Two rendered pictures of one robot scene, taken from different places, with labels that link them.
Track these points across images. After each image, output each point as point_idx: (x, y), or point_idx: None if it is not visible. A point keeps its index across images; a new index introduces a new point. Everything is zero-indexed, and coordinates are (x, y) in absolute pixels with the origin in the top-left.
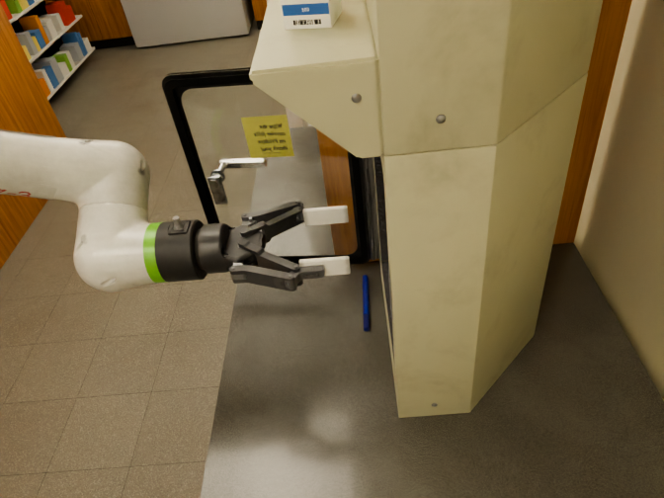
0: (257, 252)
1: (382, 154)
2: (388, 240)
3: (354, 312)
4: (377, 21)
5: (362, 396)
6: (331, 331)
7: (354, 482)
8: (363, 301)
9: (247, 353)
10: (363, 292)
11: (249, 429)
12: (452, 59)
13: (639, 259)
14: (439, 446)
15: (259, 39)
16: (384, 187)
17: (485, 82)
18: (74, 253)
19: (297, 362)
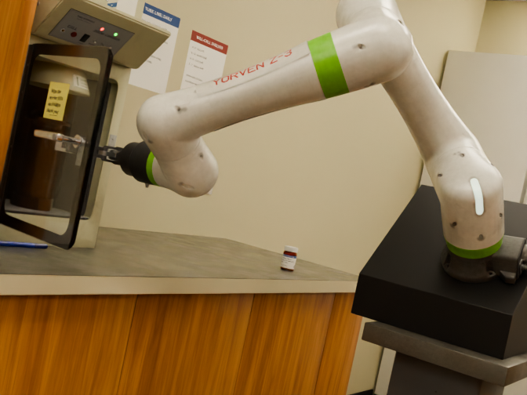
0: None
1: (125, 70)
2: (122, 110)
3: (34, 249)
4: (141, 18)
5: (95, 252)
6: (60, 255)
7: (141, 256)
8: (22, 244)
9: (118, 271)
10: (13, 243)
11: (159, 270)
12: None
13: None
14: (95, 244)
15: (143, 22)
16: (122, 85)
17: None
18: (216, 160)
19: (99, 262)
